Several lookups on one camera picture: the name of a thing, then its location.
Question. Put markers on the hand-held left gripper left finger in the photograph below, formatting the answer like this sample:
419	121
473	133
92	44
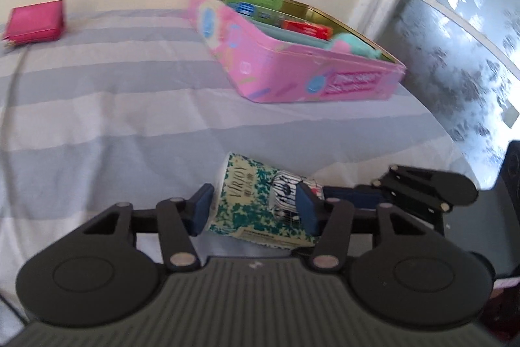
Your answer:
201	208

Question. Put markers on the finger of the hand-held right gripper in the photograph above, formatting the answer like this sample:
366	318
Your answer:
426	182

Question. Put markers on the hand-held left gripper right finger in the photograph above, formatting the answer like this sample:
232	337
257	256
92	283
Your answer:
306	208

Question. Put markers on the green patterned carton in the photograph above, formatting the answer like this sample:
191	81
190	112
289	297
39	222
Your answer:
243	200

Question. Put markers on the pink tin box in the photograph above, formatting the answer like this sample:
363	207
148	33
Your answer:
284	74

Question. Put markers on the red orange box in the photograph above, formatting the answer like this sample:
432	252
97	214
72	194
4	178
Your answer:
304	29

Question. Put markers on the striped grey bedsheet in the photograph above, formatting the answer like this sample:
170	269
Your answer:
122	107

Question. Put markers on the frosted floral glass door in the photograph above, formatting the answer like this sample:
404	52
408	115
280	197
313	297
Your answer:
467	46

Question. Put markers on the teal pink plush toy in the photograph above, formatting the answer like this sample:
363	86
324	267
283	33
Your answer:
357	46

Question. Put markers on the teal cloth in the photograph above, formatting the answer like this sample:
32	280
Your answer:
292	34

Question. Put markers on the blue box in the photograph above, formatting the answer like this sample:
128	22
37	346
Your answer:
252	10

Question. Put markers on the magenta pouch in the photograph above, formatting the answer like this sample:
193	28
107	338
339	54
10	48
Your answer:
34	21

